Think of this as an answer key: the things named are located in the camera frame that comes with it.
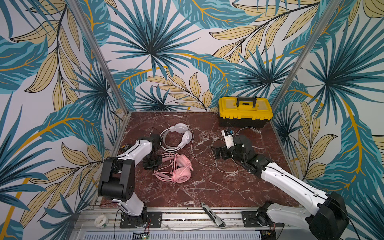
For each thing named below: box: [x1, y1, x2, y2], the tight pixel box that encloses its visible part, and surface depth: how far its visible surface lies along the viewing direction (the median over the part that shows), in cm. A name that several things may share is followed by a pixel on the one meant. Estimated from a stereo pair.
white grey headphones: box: [159, 123, 193, 152], surface depth 99 cm
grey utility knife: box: [200, 202, 226, 228], surface depth 75 cm
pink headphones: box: [152, 152, 194, 184], surface depth 84 cm
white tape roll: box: [94, 215, 109, 228], surface depth 73 cm
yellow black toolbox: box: [218, 96, 274, 129], surface depth 102 cm
